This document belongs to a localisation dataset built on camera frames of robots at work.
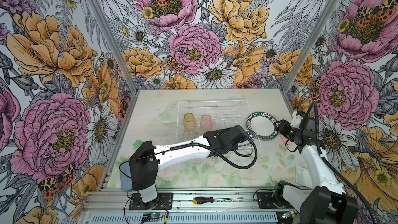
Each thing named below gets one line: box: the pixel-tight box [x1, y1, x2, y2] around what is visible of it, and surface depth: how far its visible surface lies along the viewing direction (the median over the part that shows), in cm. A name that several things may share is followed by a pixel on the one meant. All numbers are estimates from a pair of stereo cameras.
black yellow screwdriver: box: [192, 196, 245, 205], surface depth 75 cm
